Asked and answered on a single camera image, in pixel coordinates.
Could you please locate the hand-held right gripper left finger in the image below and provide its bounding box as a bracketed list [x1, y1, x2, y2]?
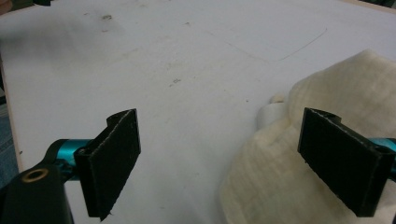
[74, 107, 142, 222]

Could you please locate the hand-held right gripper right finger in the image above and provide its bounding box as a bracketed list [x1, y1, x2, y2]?
[297, 106, 396, 218]

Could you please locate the cream knitted towel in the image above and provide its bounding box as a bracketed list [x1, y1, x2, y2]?
[219, 49, 396, 224]

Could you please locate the white foam mat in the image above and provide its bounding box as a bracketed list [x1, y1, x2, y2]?
[0, 0, 396, 224]

